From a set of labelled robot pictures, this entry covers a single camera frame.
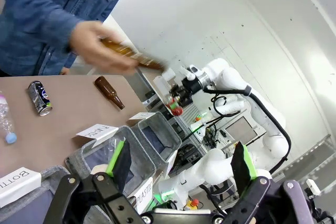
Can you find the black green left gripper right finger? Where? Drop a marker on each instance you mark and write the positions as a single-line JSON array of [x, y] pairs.
[[242, 169]]

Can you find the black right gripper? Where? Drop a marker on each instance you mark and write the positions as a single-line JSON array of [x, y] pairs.
[[189, 87]]

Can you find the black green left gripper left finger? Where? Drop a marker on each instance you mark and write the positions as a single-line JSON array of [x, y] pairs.
[[118, 163]]

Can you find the brown glass bottle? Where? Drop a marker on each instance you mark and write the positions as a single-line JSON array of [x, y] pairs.
[[147, 61], [105, 89]]

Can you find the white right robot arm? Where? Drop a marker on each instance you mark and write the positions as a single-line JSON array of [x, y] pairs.
[[225, 74]]

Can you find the person's right forearm denim sleeve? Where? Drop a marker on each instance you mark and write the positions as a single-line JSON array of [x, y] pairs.
[[39, 30]]

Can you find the grey felt basket plastic label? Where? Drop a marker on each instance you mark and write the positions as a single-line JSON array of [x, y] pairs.
[[139, 155]]

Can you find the white folded card on can basket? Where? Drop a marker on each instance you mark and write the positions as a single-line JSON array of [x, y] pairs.
[[143, 115]]

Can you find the grey felt basket can label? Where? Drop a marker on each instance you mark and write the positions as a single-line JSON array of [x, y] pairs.
[[168, 140]]

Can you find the white folded card on plastic basket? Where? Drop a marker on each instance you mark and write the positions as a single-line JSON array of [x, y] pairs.
[[97, 130]]

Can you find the white paper label CAN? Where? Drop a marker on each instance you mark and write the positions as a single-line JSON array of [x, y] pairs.
[[172, 163]]

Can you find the grey felt basket bottle label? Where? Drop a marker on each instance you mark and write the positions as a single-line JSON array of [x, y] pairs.
[[52, 174]]

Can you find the white folded card on bottle basket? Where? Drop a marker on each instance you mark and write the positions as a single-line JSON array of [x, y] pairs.
[[18, 182]]

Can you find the black drink can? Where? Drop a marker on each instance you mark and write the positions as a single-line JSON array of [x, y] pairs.
[[39, 98]]

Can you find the person's right hand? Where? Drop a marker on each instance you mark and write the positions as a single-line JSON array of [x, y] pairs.
[[92, 43]]

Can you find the person's left hand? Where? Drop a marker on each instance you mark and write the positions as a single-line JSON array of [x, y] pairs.
[[64, 71]]

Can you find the grey computer monitor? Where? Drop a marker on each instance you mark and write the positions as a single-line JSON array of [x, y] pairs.
[[241, 129]]

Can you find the white paper label PLASTIC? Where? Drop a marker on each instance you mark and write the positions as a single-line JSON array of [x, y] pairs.
[[144, 195]]

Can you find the yellow red emergency stop button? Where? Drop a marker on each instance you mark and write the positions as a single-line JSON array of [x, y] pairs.
[[193, 203]]

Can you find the plastic bottle pink label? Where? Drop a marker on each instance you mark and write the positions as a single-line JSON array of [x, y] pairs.
[[5, 119]]

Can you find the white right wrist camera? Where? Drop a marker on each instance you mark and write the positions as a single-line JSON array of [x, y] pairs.
[[192, 69]]

